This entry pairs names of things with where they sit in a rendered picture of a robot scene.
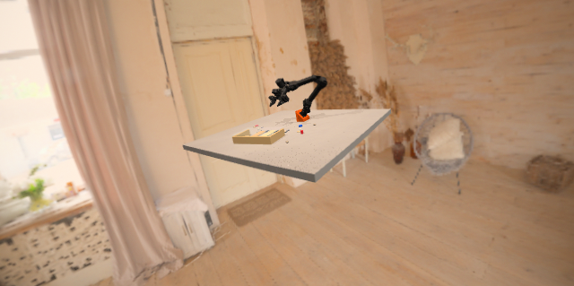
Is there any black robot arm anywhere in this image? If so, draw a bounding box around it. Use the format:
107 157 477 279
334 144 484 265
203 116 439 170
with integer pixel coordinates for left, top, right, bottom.
272 75 327 117

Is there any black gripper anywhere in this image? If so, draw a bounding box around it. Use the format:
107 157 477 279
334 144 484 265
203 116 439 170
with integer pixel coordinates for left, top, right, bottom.
268 90 290 107

